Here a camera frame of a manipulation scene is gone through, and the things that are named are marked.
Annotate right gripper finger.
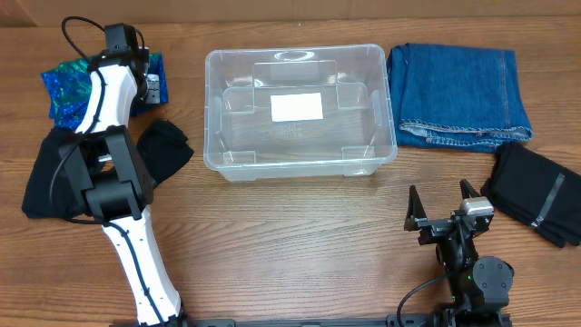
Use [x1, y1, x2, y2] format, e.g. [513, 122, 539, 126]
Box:
[405, 185, 427, 223]
[459, 179, 480, 200]

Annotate black cloth with tape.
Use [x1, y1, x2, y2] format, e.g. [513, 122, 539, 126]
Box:
[136, 119, 194, 187]

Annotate blue green sequin cloth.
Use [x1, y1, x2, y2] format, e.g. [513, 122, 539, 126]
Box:
[41, 53, 169, 130]

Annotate blue denim jeans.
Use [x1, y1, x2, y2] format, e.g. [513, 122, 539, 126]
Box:
[387, 44, 534, 153]

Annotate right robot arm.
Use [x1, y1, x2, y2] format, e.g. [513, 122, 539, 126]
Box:
[396, 179, 515, 327]

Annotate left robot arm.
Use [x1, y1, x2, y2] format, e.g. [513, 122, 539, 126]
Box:
[56, 24, 192, 326]

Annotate clear plastic storage bin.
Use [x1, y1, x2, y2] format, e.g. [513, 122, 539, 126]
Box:
[203, 44, 398, 182]

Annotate white label in bin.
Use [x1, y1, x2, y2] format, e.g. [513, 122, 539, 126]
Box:
[271, 93, 323, 123]

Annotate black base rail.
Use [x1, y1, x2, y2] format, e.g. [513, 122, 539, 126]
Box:
[190, 314, 436, 327]

